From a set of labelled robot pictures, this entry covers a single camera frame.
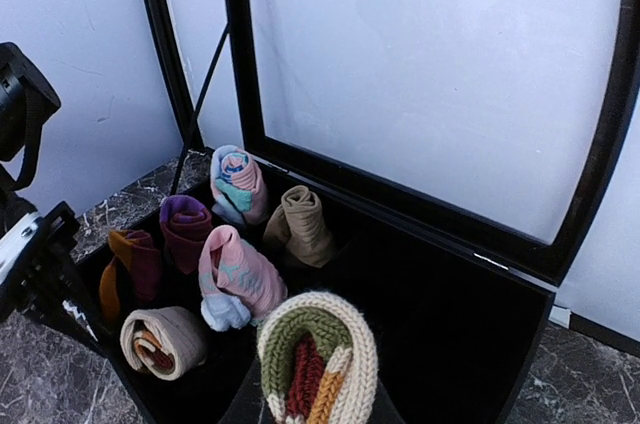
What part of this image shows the pink white rolled sock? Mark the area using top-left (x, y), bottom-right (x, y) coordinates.
top-left (198, 225), bottom-right (288, 332)

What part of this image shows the striped beige maroon sock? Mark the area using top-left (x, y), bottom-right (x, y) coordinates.
top-left (257, 291), bottom-right (378, 423)

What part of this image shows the brown rolled sock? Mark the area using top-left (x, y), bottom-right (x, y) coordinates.
top-left (262, 185), bottom-right (337, 268)

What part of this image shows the orange rolled sock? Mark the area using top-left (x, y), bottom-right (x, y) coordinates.
top-left (98, 230), bottom-right (163, 325)

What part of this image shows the beige rolled sock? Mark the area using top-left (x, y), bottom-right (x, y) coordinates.
top-left (119, 306), bottom-right (208, 381)

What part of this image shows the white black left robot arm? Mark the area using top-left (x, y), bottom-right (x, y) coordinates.
top-left (1, 42), bottom-right (108, 352)

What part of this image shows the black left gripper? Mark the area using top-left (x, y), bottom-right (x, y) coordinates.
top-left (1, 201), bottom-right (108, 344)

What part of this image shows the black left frame post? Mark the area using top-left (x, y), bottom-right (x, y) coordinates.
top-left (144, 0), bottom-right (194, 142)

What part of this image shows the magenta rolled sock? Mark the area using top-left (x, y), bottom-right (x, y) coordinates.
top-left (159, 195), bottom-right (213, 275)

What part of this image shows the multicolour rolled sock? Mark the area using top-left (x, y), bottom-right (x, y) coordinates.
top-left (210, 145), bottom-right (269, 227)

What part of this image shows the black box with glass lid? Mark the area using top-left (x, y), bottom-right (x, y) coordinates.
top-left (74, 0), bottom-right (640, 424)

